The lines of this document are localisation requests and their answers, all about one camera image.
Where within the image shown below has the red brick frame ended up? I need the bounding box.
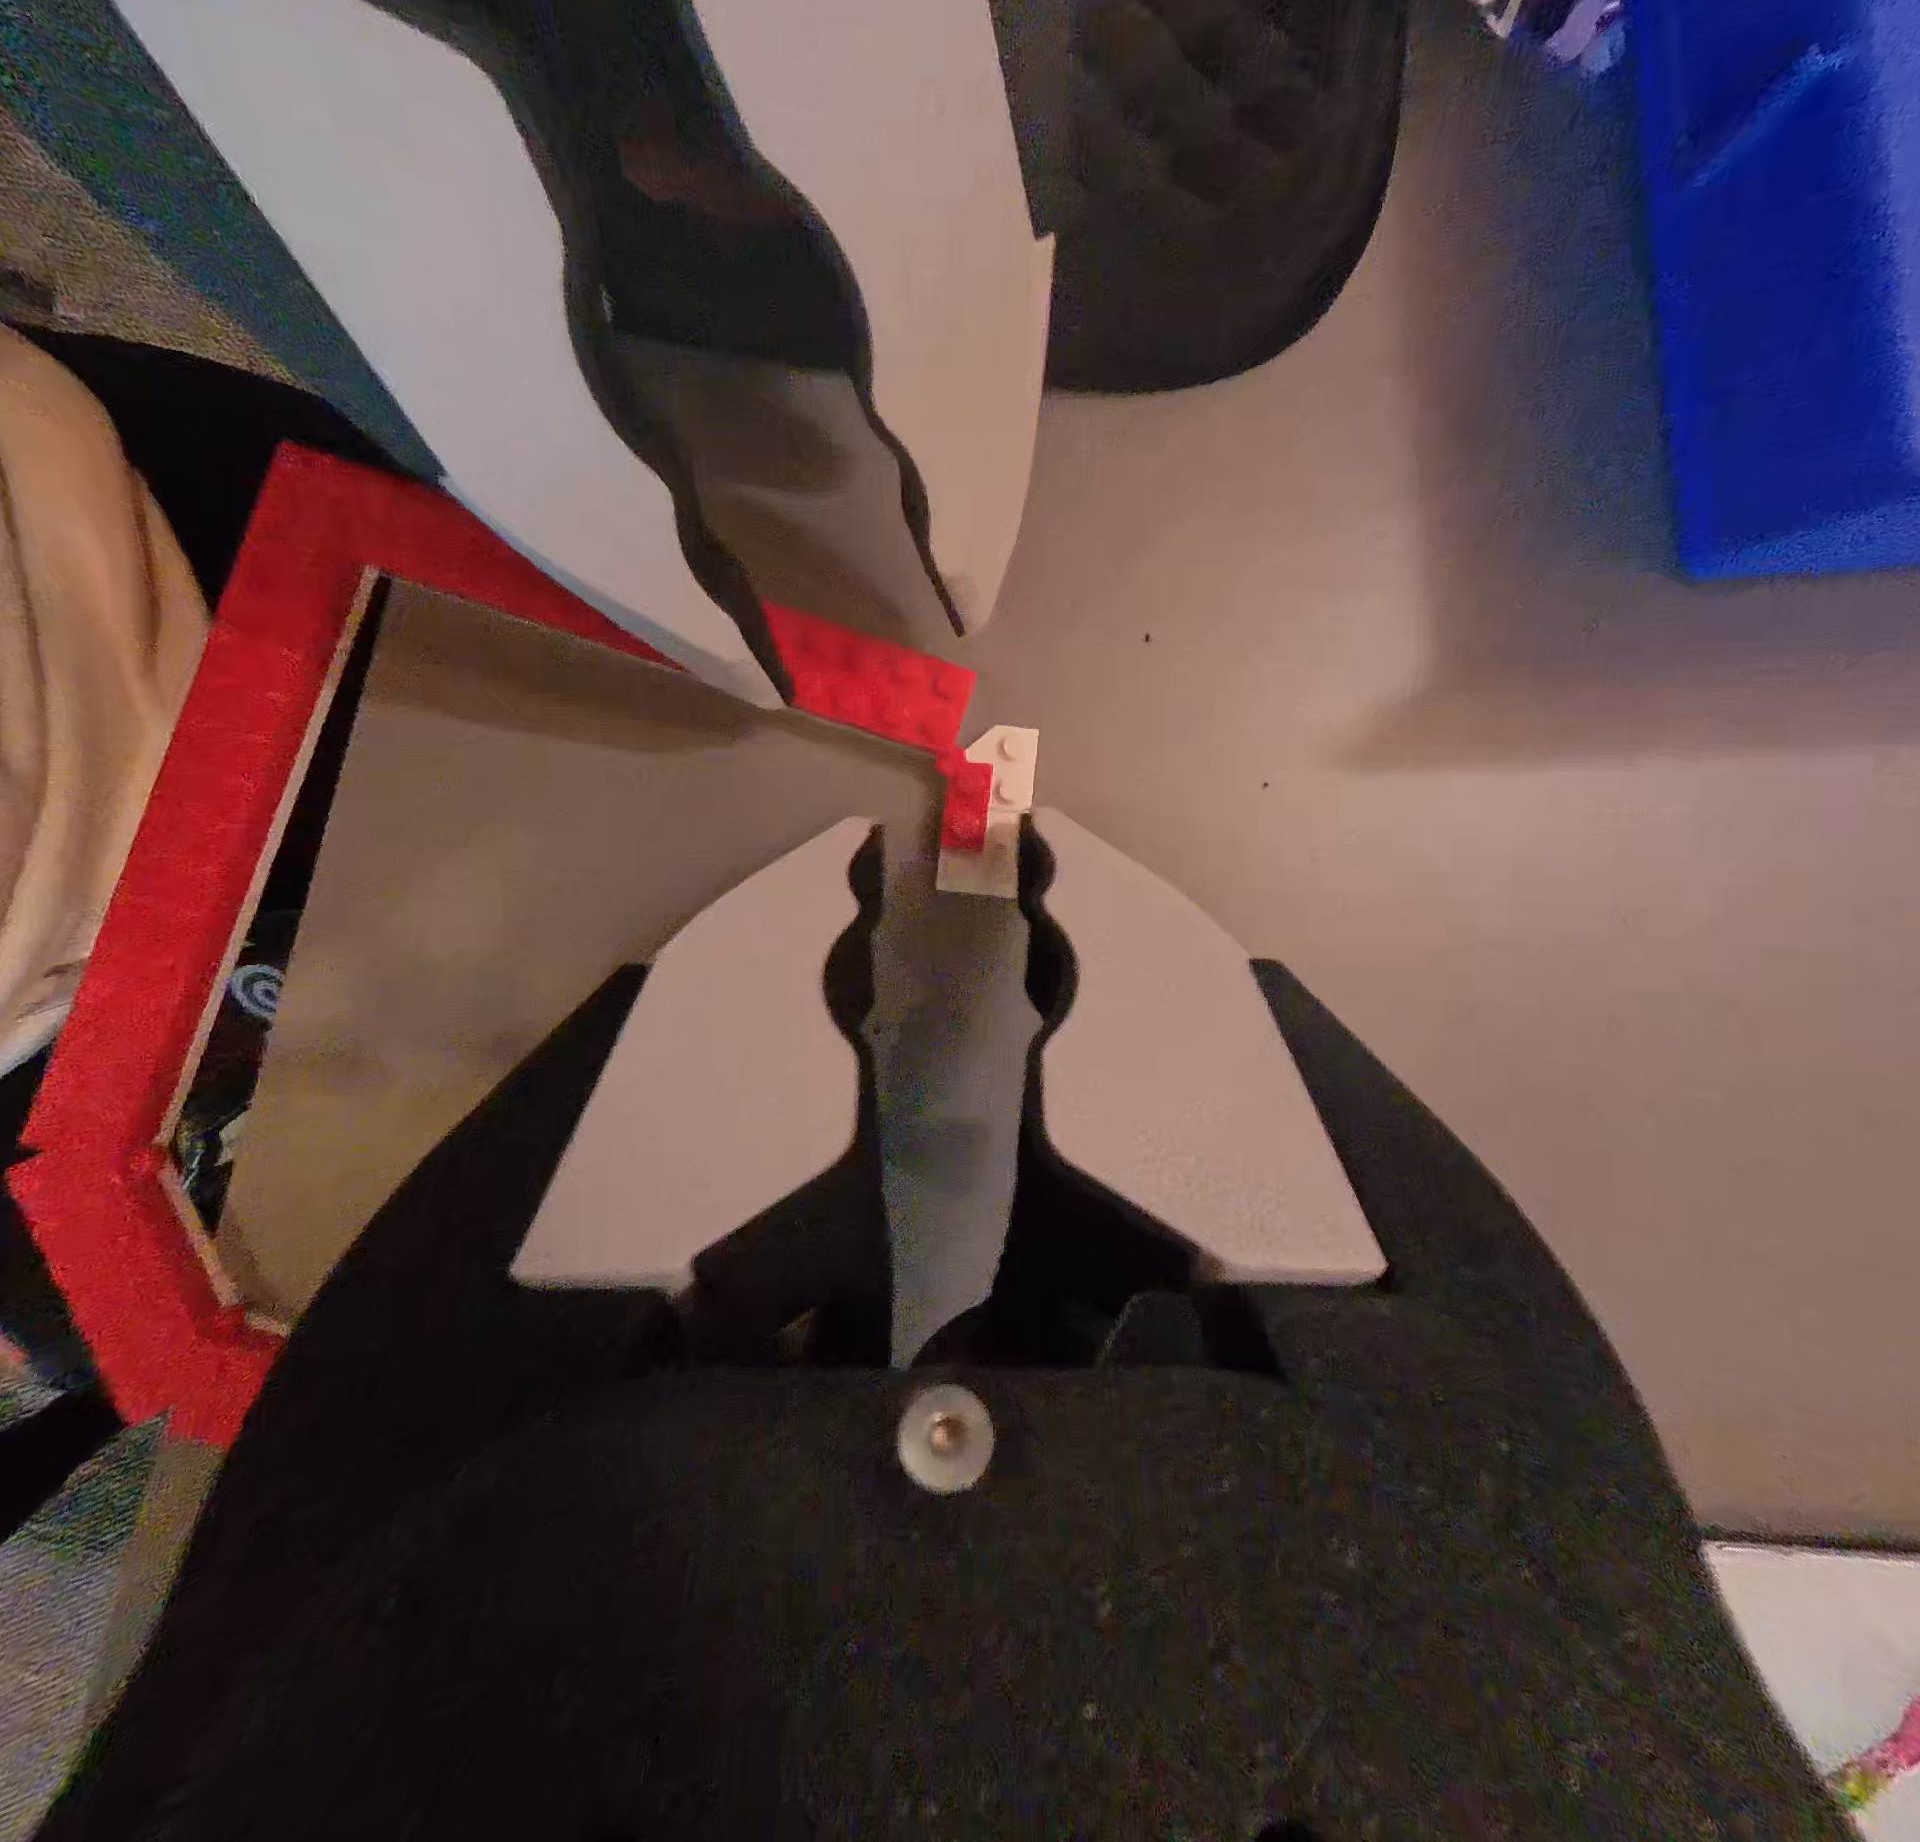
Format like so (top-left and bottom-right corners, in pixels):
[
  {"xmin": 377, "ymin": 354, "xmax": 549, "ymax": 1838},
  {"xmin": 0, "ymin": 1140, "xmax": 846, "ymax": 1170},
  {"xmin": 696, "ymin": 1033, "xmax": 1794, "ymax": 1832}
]
[{"xmin": 6, "ymin": 440, "xmax": 994, "ymax": 1446}]

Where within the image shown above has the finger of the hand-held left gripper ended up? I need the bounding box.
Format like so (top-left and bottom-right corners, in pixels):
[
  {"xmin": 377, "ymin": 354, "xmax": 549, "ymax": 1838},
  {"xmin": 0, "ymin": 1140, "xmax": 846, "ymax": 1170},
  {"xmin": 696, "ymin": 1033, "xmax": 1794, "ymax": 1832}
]
[
  {"xmin": 689, "ymin": 0, "xmax": 1056, "ymax": 641},
  {"xmin": 108, "ymin": 0, "xmax": 796, "ymax": 708}
]

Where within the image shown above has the white printed booklet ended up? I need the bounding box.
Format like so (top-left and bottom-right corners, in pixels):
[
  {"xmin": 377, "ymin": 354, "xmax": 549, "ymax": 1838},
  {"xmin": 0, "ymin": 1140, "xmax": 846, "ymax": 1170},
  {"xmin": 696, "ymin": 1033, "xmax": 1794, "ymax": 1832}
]
[{"xmin": 1698, "ymin": 1539, "xmax": 1920, "ymax": 1832}]

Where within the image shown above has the dark bag with white swirl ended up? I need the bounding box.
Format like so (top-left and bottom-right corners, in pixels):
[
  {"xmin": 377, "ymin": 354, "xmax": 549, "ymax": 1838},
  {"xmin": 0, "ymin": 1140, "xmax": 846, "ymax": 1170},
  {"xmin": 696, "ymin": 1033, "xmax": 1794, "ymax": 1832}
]
[{"xmin": 155, "ymin": 597, "xmax": 378, "ymax": 1231}]

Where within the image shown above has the small white brick plate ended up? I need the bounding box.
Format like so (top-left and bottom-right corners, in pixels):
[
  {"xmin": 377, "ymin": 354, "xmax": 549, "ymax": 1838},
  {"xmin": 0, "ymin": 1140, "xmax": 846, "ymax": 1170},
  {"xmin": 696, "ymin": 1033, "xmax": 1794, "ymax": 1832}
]
[{"xmin": 935, "ymin": 724, "xmax": 1043, "ymax": 898}]

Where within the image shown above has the blue box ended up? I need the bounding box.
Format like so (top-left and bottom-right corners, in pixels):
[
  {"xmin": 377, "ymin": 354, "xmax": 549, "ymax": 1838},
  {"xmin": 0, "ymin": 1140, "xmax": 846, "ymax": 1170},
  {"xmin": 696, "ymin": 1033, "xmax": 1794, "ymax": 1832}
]
[{"xmin": 1618, "ymin": 0, "xmax": 1920, "ymax": 585}]

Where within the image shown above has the purple brick piece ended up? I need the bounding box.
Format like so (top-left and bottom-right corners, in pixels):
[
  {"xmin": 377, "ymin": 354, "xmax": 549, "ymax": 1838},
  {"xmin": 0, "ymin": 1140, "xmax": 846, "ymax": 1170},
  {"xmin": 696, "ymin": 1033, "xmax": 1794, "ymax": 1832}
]
[{"xmin": 1542, "ymin": 0, "xmax": 1635, "ymax": 77}]

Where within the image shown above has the beige desk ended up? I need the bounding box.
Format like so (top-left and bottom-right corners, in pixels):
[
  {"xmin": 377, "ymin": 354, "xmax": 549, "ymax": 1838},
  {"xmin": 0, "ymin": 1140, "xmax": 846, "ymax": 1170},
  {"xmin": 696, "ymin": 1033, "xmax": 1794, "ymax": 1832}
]
[{"xmin": 223, "ymin": 0, "xmax": 1920, "ymax": 1555}]

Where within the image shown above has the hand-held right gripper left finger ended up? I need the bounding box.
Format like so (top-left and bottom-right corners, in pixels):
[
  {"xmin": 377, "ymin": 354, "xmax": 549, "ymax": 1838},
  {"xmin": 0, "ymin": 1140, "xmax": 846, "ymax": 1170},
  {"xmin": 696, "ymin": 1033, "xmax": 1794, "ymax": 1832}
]
[{"xmin": 509, "ymin": 817, "xmax": 901, "ymax": 1295}]

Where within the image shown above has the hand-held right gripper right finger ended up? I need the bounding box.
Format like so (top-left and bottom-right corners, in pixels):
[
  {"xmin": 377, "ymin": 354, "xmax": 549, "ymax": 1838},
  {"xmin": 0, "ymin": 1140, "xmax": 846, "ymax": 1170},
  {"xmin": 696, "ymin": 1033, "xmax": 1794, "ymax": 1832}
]
[{"xmin": 1007, "ymin": 807, "xmax": 1389, "ymax": 1289}]

